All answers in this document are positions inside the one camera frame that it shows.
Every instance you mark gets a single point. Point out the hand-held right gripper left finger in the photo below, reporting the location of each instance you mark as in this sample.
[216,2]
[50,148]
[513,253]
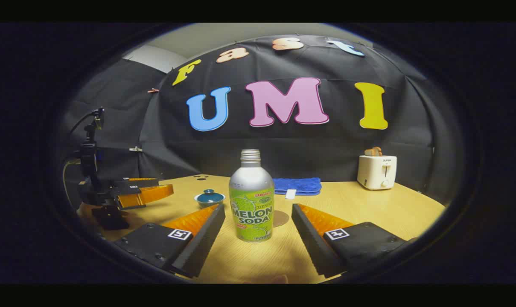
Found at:
[202,243]

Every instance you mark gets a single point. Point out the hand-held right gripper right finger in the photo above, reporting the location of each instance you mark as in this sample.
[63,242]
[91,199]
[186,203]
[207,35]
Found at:
[311,243]

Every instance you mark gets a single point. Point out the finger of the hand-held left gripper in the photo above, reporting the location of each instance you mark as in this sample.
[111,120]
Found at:
[151,195]
[138,182]

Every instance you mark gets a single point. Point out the round brown coaster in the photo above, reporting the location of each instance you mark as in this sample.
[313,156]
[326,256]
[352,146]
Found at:
[281,218]

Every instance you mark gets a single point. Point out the teal teacup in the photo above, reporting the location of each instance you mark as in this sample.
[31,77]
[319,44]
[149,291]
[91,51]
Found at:
[209,204]

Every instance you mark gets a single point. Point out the silver green label water bottle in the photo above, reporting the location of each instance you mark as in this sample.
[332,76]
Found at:
[251,204]

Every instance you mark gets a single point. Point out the metal cloth clip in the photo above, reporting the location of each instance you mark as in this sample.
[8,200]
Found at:
[135,149]

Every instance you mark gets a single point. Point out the blue folded towel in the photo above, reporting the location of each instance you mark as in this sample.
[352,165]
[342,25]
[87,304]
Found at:
[298,185]

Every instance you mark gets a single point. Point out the white toaster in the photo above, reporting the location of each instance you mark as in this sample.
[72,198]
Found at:
[375,170]

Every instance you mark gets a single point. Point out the black backdrop cloth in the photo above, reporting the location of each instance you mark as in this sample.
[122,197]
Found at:
[283,145]

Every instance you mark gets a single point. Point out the bread slice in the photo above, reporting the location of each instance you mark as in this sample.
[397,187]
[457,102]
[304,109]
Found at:
[373,151]

